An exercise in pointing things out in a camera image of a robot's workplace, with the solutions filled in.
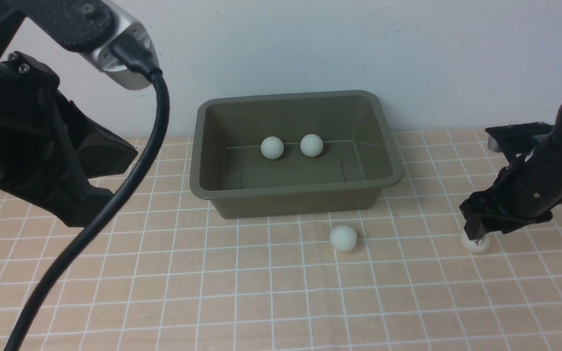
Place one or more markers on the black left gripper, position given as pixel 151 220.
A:
pixel 49 149

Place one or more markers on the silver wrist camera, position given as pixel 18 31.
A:
pixel 494 145
pixel 128 55

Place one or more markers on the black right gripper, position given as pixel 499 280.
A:
pixel 525 191

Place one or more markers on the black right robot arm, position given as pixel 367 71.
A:
pixel 527 189

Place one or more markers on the white ping-pong ball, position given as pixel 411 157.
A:
pixel 476 246
pixel 272 148
pixel 311 145
pixel 343 238

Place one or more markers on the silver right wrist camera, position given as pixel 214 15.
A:
pixel 494 145

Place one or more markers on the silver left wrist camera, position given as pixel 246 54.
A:
pixel 128 55

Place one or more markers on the orange checkered tablecloth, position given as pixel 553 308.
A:
pixel 169 274

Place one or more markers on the olive green plastic bin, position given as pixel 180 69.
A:
pixel 359 160

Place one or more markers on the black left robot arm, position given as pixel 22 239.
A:
pixel 49 149

